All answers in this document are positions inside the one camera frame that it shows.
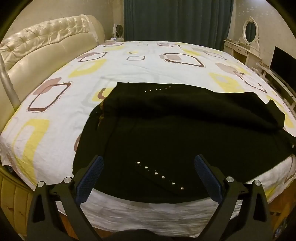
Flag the teal curtain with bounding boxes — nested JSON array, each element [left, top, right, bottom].
[[123, 0, 233, 50]]

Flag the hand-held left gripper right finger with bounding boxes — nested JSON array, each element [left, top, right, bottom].
[[194, 154, 271, 241]]

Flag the bed with patterned sheet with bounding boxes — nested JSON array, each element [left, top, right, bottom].
[[0, 40, 296, 235]]

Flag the black television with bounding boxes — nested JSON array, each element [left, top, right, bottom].
[[269, 46, 296, 87]]

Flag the cream tufted headboard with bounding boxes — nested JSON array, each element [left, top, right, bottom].
[[0, 14, 106, 133]]

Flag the white oval vanity mirror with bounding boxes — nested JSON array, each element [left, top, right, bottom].
[[242, 16, 260, 44]]

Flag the white television stand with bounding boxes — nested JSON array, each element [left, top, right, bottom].
[[255, 62, 296, 107]]

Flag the black pants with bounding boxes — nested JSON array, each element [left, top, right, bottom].
[[73, 82, 296, 203]]

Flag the white dressing table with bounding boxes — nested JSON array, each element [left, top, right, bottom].
[[223, 39, 263, 68]]

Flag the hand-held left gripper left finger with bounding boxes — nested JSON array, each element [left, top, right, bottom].
[[27, 154, 104, 241]]

